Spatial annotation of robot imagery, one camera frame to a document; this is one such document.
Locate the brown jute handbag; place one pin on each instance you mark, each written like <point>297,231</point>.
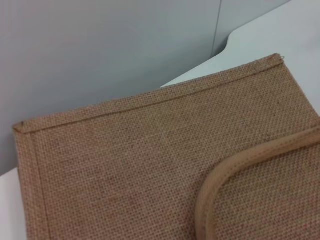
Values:
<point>140,160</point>

